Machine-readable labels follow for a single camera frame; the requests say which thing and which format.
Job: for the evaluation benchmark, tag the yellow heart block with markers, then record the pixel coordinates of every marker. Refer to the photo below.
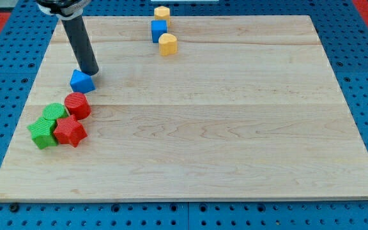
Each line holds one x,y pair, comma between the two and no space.
168,44

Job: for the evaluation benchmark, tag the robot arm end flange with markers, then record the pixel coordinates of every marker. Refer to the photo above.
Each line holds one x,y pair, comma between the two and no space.
63,8

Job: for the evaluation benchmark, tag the wooden board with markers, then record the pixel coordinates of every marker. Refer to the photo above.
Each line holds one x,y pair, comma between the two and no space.
248,109

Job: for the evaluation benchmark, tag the green cylinder block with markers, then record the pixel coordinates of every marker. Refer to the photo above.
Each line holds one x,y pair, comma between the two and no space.
54,111

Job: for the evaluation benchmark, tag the red cylinder block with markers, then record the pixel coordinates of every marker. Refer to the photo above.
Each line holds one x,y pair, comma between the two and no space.
77,105

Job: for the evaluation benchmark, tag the red star block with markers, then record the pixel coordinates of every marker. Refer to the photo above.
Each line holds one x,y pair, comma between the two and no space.
69,131

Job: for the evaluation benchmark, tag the blue triangle block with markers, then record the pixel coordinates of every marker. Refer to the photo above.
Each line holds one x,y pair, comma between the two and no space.
81,82

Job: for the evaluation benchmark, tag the green star block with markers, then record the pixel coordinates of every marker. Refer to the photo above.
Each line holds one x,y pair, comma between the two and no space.
42,132

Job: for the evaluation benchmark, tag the blue cube block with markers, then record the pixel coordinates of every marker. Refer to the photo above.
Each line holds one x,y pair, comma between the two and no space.
158,28

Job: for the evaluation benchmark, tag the yellow hexagon block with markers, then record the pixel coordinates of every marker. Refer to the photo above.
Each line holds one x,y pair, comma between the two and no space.
163,13

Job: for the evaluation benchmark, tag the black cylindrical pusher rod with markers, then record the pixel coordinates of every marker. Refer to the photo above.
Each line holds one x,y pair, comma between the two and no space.
79,40

